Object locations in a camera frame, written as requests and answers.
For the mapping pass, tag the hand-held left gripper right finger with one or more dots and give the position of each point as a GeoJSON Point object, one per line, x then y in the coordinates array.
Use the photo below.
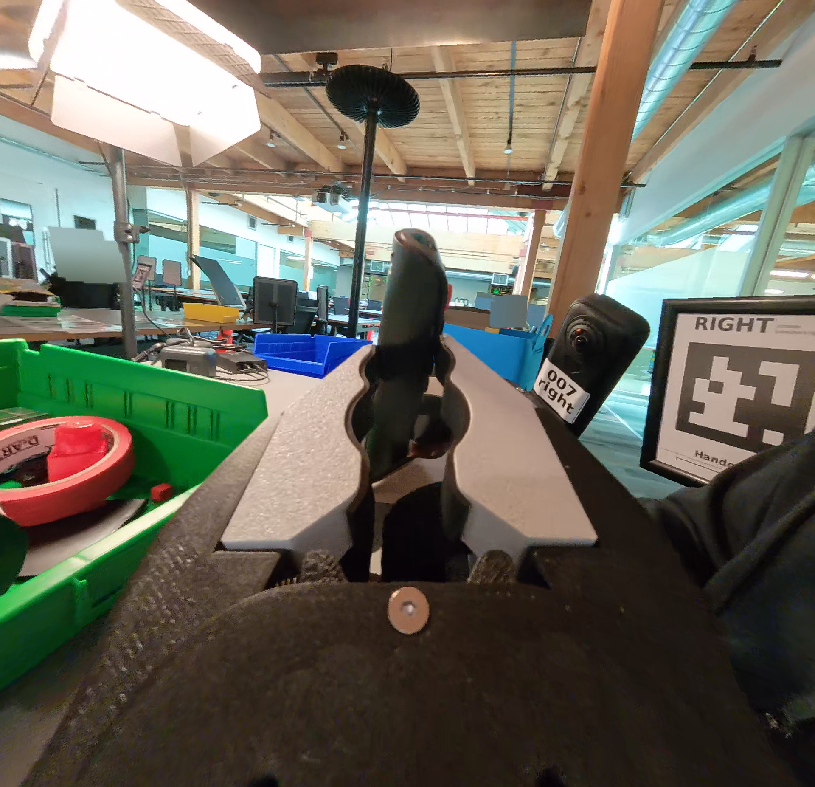
{"type": "Point", "coordinates": [522, 475]}

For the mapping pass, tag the grey light stand pole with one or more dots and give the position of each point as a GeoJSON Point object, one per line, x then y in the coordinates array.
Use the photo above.
{"type": "Point", "coordinates": [124, 258]}

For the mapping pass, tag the small green box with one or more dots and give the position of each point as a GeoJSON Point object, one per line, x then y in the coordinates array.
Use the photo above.
{"type": "Point", "coordinates": [22, 414]}

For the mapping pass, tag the red plastic cap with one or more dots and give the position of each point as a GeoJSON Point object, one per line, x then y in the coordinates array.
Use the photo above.
{"type": "Point", "coordinates": [76, 456]}

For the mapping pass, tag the black computer monitor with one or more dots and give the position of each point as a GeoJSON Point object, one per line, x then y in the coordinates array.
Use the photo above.
{"type": "Point", "coordinates": [275, 299]}

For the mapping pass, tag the large blue plastic bin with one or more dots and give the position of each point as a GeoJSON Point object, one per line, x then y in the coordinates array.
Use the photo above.
{"type": "Point", "coordinates": [496, 354]}

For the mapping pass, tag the black remote control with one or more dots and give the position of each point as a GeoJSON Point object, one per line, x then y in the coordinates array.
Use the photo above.
{"type": "Point", "coordinates": [407, 303]}

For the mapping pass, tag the small red block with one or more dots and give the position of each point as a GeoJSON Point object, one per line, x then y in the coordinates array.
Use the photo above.
{"type": "Point", "coordinates": [162, 491]}

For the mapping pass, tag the black floor lamp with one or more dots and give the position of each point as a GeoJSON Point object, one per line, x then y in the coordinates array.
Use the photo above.
{"type": "Point", "coordinates": [372, 96]}

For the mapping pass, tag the black hub box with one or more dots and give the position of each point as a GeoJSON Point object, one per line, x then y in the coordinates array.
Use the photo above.
{"type": "Point", "coordinates": [242, 361]}

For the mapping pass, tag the red tape roll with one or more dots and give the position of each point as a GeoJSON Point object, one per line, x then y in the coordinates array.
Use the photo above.
{"type": "Point", "coordinates": [38, 500]}

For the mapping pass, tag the grey power unit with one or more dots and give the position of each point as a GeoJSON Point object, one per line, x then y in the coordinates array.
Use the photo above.
{"type": "Point", "coordinates": [188, 360]}

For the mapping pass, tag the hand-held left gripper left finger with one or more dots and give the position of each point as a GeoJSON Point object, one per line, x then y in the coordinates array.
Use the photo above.
{"type": "Point", "coordinates": [286, 475]}

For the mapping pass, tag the yellow plastic bin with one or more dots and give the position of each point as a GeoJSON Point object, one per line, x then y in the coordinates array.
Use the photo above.
{"type": "Point", "coordinates": [210, 313]}

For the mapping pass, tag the white bottle black base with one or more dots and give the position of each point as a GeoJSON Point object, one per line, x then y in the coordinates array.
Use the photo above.
{"type": "Point", "coordinates": [9, 554]}

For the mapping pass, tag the white studio light panel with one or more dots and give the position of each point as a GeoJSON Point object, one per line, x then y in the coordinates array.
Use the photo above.
{"type": "Point", "coordinates": [140, 54]}

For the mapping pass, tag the person's right forearm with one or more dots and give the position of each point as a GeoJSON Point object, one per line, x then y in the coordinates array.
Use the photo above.
{"type": "Point", "coordinates": [751, 532]}

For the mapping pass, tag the wooden post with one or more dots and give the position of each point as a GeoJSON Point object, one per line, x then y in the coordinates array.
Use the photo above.
{"type": "Point", "coordinates": [605, 162]}

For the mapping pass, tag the silver air duct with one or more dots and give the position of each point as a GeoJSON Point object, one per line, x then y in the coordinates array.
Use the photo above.
{"type": "Point", "coordinates": [687, 35]}

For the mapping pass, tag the black mat sheet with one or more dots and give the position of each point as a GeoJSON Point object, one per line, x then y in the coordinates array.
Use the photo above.
{"type": "Point", "coordinates": [76, 538]}

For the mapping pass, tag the dark slanted board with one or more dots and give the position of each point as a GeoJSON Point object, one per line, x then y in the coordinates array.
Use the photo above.
{"type": "Point", "coordinates": [220, 284]}

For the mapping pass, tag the green plastic bin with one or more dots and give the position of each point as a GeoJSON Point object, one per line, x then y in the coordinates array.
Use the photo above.
{"type": "Point", "coordinates": [159, 411]}

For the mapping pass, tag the black framed marker sign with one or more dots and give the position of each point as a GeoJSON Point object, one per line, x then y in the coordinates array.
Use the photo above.
{"type": "Point", "coordinates": [732, 385]}

